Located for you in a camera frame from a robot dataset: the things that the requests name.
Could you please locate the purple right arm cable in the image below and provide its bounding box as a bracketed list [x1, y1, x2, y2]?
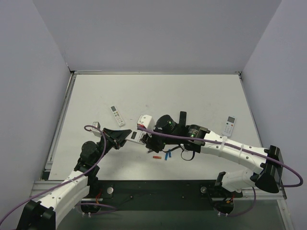
[136, 126, 303, 188]

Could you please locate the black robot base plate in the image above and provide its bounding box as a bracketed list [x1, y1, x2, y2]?
[80, 180, 243, 215]

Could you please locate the white red-faced remote control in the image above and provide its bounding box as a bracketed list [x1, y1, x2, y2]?
[125, 130, 145, 145]

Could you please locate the small white remote control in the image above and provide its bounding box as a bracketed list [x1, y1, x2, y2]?
[222, 116, 236, 137]

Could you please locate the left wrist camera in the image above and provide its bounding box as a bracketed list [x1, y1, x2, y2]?
[91, 122, 101, 138]

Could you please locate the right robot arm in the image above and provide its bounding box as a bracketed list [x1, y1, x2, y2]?
[126, 111, 283, 194]

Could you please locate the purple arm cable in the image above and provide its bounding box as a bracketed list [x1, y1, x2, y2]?
[0, 124, 107, 222]
[136, 126, 303, 188]

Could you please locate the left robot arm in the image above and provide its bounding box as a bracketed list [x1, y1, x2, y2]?
[17, 128, 132, 230]

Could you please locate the black remote control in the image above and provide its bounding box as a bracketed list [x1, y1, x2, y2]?
[179, 111, 187, 127]

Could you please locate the slim white remote control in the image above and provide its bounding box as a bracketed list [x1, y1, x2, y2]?
[110, 106, 125, 127]

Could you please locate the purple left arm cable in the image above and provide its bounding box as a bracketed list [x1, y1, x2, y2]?
[0, 124, 107, 222]

